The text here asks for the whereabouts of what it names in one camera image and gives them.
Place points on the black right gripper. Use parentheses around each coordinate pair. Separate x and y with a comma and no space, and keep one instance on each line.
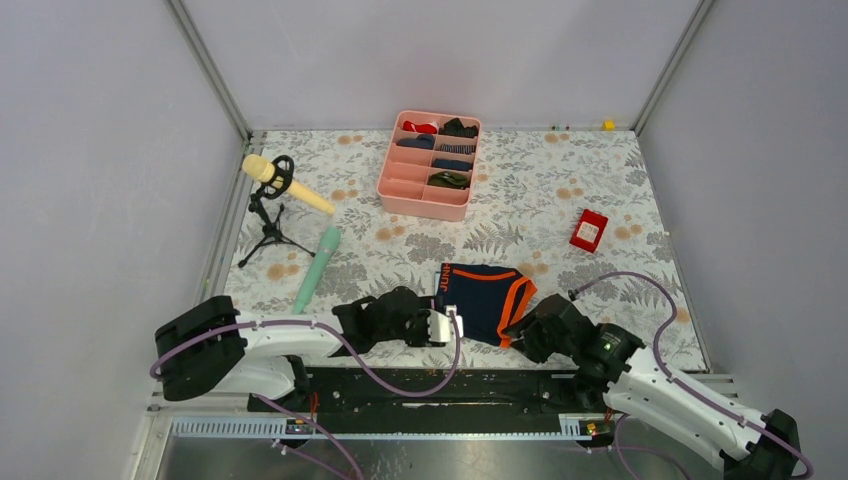
(528,328)

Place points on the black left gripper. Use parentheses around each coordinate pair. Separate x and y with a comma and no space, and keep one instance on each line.
(428,305)

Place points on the navy orange boxer underwear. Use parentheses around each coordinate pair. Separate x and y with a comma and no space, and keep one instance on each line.
(490,299)

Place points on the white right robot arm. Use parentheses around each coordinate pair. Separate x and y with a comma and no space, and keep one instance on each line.
(617,368)

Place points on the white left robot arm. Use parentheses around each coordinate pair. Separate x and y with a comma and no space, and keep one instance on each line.
(214,347)

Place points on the mint green microphone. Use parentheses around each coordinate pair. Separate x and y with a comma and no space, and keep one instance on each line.
(328,245)

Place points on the red small box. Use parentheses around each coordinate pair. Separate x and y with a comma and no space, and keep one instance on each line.
(589,231)

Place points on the floral table mat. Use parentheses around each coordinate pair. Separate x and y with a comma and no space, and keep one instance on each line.
(530,190)

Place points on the olive green rolled garment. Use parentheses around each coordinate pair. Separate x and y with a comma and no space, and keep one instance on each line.
(449,179)

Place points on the pink compartment organizer box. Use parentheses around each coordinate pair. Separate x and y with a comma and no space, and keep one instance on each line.
(402,183)

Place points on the blue rolled garment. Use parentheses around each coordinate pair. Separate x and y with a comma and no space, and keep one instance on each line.
(451,164)

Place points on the navy rolled garment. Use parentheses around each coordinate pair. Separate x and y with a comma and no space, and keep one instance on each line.
(421,141)

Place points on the striped rolled garment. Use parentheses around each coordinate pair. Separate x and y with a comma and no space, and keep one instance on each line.
(461,149)

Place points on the black tripod microphone stand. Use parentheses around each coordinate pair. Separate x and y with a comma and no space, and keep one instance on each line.
(271,229)

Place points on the red rolled garment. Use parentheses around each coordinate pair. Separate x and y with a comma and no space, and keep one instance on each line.
(430,128)

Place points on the black rolled garment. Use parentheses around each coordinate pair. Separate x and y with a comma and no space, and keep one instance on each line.
(456,128)

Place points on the yellow microphone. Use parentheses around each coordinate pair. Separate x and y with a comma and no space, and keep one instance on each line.
(276,177)

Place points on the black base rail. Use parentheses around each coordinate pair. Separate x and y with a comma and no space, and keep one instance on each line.
(473,401)

